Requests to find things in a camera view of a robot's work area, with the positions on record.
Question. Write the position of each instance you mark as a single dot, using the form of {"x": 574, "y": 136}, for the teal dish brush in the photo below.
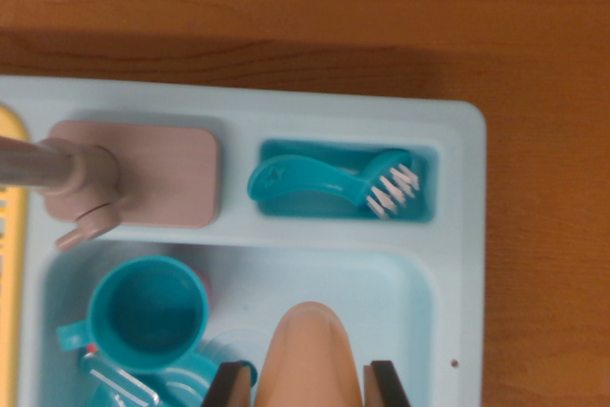
{"x": 295, "y": 183}

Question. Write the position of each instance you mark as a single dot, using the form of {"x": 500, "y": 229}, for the teal plate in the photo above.
{"x": 190, "y": 373}

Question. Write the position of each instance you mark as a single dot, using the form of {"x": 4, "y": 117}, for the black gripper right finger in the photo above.
{"x": 383, "y": 388}

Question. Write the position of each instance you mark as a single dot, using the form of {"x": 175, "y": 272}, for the grey faucet base plate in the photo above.
{"x": 167, "y": 178}

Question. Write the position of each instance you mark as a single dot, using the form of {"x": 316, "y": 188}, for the yellow dish rack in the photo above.
{"x": 14, "y": 140}

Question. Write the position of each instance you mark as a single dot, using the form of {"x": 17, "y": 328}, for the teal sink drain plug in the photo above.
{"x": 254, "y": 372}

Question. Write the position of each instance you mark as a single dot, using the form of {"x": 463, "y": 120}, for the cream detergent bottle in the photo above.
{"x": 310, "y": 359}

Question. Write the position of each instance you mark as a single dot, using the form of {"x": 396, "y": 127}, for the light blue toy sink unit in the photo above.
{"x": 333, "y": 235}

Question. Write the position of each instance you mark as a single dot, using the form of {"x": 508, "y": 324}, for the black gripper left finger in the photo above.
{"x": 231, "y": 388}

